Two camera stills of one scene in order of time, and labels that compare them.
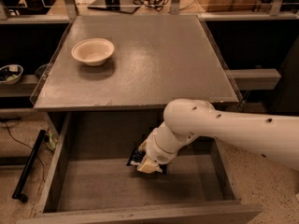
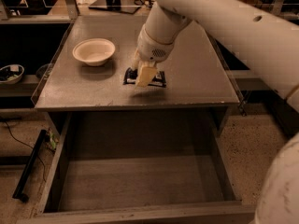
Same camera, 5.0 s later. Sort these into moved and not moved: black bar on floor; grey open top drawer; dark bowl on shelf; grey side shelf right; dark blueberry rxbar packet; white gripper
Moved: dark blueberry rxbar packet; white gripper
Not moved: grey side shelf right; dark bowl on shelf; black bar on floor; grey open top drawer
